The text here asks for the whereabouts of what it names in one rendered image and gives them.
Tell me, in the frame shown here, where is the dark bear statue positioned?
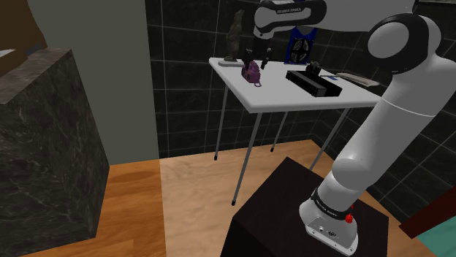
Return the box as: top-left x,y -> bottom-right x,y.
218,9 -> 247,68

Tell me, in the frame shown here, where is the brown wooden cabinet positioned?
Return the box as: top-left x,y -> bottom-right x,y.
0,0 -> 49,77

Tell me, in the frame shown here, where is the purple handbag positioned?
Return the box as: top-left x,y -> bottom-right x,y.
240,59 -> 263,88

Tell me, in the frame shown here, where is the white table with metal legs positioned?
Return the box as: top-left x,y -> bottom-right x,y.
208,56 -> 384,207

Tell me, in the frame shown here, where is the small dark camera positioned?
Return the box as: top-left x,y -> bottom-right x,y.
305,61 -> 322,76

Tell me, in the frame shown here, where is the dark red furniture with teal top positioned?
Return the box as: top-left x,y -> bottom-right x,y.
398,186 -> 456,257

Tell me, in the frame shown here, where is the blue box with round print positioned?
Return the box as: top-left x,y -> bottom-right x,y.
284,26 -> 319,66

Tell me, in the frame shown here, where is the dark robot stand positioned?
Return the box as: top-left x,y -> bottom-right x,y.
220,156 -> 390,257

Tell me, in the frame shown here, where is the long black box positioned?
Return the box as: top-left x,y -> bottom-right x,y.
285,69 -> 343,98

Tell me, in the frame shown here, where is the dark marble counter block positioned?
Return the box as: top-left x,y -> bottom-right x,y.
0,47 -> 111,257

